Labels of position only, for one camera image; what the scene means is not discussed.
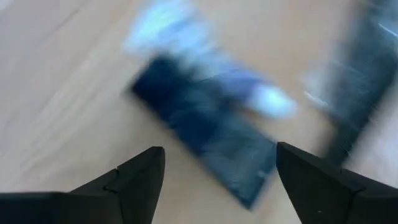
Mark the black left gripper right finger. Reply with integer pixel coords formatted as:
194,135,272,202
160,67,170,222
275,141,398,224

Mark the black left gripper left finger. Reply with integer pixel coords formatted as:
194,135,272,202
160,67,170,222
0,146,166,224

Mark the dark blue packet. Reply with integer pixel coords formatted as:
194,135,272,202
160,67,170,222
129,55,278,211

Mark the white cap purple bottle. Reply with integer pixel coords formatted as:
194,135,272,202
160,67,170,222
123,0,300,121

